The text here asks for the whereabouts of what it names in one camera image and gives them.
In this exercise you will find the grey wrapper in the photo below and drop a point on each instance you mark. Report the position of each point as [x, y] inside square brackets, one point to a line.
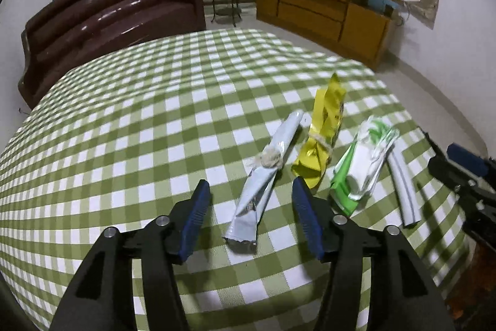
[252, 199]

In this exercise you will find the green white wrapper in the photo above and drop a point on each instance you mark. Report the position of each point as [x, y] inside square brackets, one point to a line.
[364, 164]

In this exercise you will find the green checked tablecloth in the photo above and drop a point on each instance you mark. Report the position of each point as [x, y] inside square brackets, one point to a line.
[116, 121]

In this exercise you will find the brown leather sofa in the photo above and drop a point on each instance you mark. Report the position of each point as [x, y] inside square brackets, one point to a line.
[104, 13]

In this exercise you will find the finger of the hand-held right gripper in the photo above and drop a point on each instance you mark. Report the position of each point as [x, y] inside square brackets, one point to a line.
[445, 170]
[465, 159]

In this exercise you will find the wooden cabinet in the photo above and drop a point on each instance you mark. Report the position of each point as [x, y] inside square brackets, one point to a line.
[310, 13]

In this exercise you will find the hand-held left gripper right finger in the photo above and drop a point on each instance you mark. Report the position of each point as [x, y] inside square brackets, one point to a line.
[306, 218]

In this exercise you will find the yellow tied wrapper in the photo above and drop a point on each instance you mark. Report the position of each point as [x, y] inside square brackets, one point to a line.
[327, 110]

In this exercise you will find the white folded wrapper strip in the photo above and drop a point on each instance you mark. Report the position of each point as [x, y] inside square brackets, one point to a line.
[405, 195]

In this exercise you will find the black trash bin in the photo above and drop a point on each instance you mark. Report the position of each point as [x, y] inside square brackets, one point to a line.
[480, 284]

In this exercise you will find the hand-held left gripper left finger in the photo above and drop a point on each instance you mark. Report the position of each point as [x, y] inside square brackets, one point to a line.
[193, 214]

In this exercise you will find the light blue box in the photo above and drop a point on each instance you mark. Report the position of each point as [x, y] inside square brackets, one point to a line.
[378, 1]

